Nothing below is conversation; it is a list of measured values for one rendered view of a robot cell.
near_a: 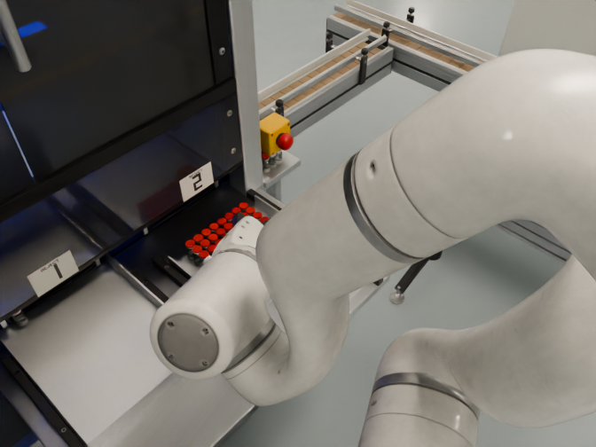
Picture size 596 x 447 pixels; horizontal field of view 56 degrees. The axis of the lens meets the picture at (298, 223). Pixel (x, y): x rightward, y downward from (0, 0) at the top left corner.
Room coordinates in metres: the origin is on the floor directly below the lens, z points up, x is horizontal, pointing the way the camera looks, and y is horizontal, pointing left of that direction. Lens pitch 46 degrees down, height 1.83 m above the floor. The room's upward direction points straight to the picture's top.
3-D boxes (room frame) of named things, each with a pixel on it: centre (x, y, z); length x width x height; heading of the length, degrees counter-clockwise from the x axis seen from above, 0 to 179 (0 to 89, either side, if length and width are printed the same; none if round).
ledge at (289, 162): (1.14, 0.09, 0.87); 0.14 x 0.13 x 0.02; 47
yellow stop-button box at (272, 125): (1.10, 0.07, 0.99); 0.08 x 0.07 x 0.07; 47
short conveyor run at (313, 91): (1.40, -0.02, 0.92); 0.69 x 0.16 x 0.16; 137
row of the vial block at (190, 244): (0.86, 0.18, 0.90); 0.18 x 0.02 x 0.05; 137
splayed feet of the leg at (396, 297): (1.49, -0.54, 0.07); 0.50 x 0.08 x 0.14; 137
